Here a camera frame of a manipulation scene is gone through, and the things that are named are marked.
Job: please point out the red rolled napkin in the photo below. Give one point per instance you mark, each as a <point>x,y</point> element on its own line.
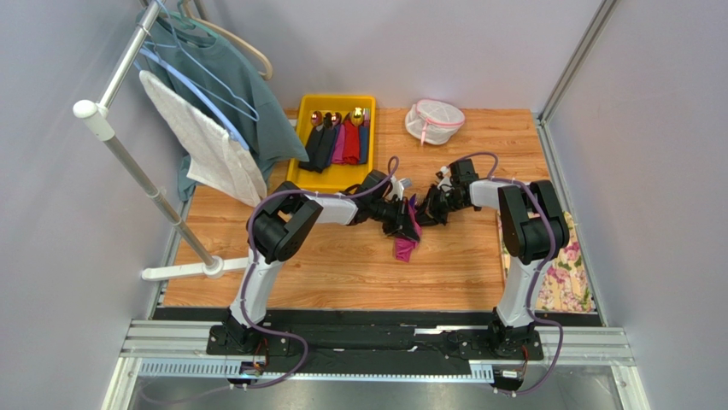
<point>351,148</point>

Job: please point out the blue rolled napkin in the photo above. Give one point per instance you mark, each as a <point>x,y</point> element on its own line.
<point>364,136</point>

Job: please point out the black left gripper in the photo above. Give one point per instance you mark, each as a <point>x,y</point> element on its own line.
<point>402,225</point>

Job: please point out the white mesh laundry bag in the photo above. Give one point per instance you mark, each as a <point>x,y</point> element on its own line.
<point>433,122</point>

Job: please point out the pink rolled napkin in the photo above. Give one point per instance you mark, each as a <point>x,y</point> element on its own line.
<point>339,143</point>

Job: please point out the teal shirt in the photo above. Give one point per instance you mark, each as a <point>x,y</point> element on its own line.
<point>220,109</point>

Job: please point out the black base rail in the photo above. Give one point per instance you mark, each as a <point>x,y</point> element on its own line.
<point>402,343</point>

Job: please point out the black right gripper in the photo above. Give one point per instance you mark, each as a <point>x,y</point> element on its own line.
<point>435,202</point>

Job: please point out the black rolled napkin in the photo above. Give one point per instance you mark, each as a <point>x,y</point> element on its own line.
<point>320,141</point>

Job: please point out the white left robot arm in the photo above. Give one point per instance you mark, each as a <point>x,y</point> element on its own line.
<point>282,222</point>

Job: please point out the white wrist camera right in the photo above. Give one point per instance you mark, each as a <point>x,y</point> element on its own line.
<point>443,177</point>

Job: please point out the pink paper napkin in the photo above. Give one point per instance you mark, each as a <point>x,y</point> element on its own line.
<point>404,248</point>

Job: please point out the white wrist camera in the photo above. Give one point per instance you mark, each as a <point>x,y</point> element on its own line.
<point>443,177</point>
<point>398,187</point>

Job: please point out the floral tray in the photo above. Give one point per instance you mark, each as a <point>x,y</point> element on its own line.
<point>566,287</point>

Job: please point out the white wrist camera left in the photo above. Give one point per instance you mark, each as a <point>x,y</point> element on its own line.
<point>398,187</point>

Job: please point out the white towel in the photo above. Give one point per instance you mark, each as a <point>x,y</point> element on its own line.
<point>217,160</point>

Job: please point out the blue hanger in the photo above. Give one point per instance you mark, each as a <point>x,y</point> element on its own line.
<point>150,50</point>

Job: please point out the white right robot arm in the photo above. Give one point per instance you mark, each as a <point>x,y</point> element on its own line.
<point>533,229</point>

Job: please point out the beige hanger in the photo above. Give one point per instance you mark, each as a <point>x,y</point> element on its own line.
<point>194,13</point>

